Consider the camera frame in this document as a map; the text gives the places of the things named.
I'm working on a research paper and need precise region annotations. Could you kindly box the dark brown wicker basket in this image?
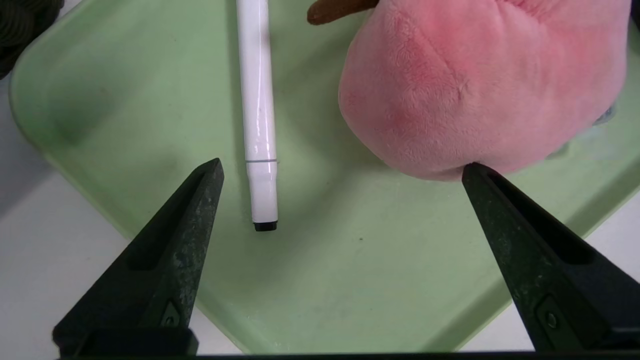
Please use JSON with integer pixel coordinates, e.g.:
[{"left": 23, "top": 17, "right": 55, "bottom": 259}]
[{"left": 0, "top": 0, "right": 66, "bottom": 81}]

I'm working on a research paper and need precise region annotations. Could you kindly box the pink plush peach toy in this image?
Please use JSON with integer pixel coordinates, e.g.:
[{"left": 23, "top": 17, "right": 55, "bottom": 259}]
[{"left": 306, "top": 0, "right": 633, "bottom": 182}]

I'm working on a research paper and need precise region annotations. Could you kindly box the white marker pen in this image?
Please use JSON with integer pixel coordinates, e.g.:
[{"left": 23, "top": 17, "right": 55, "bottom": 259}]
[{"left": 236, "top": 0, "right": 279, "bottom": 232}]

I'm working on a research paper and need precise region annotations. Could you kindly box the light green plastic tray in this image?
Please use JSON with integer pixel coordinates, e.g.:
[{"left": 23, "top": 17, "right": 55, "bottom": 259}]
[{"left": 9, "top": 0, "right": 640, "bottom": 355}]

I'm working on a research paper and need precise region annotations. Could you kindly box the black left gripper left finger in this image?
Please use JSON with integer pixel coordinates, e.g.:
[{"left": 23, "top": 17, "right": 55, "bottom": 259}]
[{"left": 52, "top": 158, "right": 225, "bottom": 357}]

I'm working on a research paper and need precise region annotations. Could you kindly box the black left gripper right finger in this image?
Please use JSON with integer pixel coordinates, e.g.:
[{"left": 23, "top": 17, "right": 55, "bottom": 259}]
[{"left": 461, "top": 161, "right": 640, "bottom": 352}]

